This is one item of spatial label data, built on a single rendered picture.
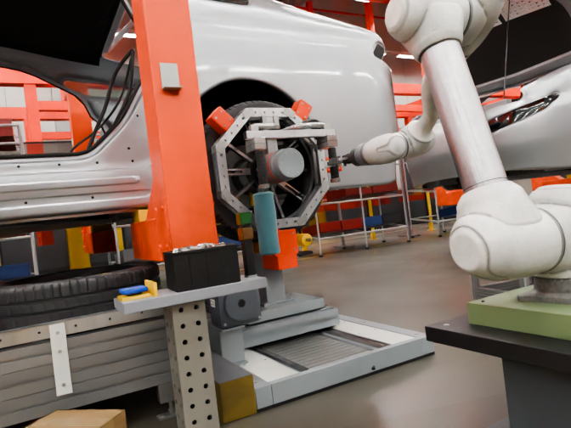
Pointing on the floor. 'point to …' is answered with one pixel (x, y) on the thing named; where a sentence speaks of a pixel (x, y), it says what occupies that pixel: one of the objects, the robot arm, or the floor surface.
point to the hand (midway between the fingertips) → (333, 163)
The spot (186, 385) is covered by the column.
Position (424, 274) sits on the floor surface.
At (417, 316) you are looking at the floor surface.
